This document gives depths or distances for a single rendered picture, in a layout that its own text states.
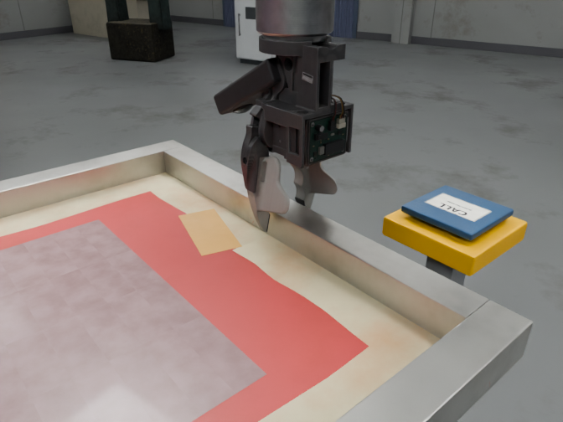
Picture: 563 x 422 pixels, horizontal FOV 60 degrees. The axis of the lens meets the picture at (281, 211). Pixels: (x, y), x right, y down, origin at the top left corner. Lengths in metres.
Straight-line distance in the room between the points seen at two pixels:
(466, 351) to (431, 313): 0.06
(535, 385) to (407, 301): 1.46
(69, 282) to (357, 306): 0.29
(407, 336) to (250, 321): 0.14
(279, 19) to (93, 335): 0.32
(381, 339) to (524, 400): 1.41
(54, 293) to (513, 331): 0.42
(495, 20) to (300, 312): 8.09
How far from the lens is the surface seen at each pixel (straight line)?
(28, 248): 0.63
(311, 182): 0.58
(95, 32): 10.03
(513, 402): 1.81
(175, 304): 0.48
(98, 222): 0.65
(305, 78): 0.47
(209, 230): 0.60
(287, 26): 0.47
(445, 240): 0.61
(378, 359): 0.43
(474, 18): 8.52
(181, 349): 0.44
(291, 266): 0.53
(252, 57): 6.75
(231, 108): 0.56
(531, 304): 2.26
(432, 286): 0.46
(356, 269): 0.49
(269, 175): 0.52
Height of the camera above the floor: 1.25
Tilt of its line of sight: 27 degrees down
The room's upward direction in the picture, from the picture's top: straight up
